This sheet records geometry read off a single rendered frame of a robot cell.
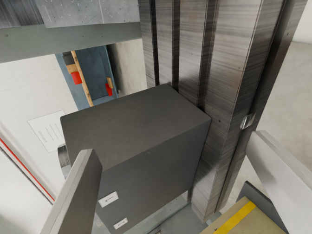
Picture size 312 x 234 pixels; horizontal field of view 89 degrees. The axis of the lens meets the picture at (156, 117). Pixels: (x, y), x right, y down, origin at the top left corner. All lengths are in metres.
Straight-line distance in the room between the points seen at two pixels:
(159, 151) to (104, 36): 0.47
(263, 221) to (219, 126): 1.69
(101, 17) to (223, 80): 0.39
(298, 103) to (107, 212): 1.18
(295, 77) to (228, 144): 1.01
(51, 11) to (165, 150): 0.47
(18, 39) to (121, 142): 0.45
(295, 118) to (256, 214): 0.97
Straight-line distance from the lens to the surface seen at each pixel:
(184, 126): 0.22
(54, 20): 0.56
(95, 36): 0.59
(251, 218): 1.87
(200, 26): 0.22
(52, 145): 5.52
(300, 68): 1.22
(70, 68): 4.05
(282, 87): 1.28
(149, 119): 0.22
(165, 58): 0.29
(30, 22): 0.57
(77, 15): 0.54
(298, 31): 0.25
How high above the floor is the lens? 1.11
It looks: 23 degrees down
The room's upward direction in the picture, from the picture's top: 112 degrees counter-clockwise
